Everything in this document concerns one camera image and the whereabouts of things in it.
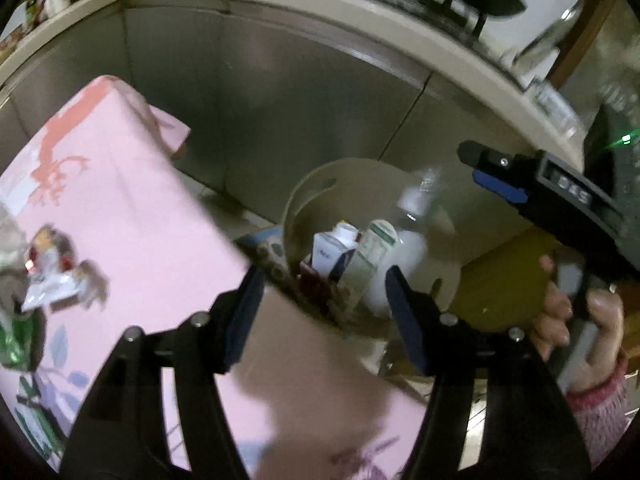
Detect kitchen counter cabinet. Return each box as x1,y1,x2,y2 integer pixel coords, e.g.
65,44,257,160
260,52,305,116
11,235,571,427
0,0,591,211

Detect green drink can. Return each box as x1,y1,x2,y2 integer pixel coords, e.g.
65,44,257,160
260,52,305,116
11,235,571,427
0,310,46,371

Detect beige trash bin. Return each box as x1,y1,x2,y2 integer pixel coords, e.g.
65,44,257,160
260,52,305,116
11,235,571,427
280,157,463,351

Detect gas stove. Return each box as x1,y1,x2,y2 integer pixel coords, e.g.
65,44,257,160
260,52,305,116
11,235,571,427
300,0,506,53

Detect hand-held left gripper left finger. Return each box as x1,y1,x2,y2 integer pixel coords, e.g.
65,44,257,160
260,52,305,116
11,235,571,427
57,265,266,480

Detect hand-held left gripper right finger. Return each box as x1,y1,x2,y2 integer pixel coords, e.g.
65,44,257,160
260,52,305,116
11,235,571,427
385,265,593,480

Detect snack wrapper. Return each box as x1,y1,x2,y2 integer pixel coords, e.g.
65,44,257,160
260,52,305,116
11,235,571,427
20,225,108,313

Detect person's right forearm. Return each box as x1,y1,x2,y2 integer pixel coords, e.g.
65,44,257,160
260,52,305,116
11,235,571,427
565,355,633,471

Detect glass pot lid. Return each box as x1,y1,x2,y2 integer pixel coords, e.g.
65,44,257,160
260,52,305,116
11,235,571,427
512,0,601,76

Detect clear plastic bottle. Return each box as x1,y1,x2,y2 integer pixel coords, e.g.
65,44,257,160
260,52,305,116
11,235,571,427
337,167,446,318

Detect person's right hand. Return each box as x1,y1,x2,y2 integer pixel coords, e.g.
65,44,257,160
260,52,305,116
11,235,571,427
529,254,627,396

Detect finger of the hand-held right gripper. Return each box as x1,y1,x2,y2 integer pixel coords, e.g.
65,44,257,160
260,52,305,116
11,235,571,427
457,140,543,204

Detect white milk cartons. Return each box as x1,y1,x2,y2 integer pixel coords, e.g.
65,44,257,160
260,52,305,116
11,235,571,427
311,221,361,281

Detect pink floral tablecloth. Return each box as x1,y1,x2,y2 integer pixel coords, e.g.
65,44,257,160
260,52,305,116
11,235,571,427
0,75,431,480

